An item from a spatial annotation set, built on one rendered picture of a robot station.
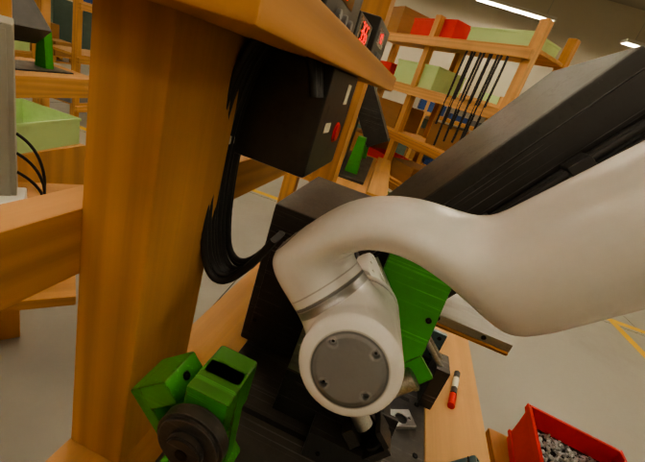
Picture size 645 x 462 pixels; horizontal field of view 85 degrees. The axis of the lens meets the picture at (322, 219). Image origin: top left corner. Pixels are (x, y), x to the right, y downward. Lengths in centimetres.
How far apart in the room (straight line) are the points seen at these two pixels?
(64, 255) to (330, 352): 33
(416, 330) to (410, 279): 9
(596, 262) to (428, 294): 41
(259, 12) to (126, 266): 33
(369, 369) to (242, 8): 26
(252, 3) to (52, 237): 34
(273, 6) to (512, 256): 21
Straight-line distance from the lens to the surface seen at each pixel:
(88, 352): 59
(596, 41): 1047
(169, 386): 45
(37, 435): 186
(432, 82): 379
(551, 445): 111
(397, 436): 83
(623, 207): 25
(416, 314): 64
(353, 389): 30
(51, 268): 50
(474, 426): 96
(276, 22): 26
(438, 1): 979
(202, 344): 88
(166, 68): 38
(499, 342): 81
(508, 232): 26
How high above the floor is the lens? 149
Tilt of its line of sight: 21 degrees down
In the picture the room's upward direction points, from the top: 18 degrees clockwise
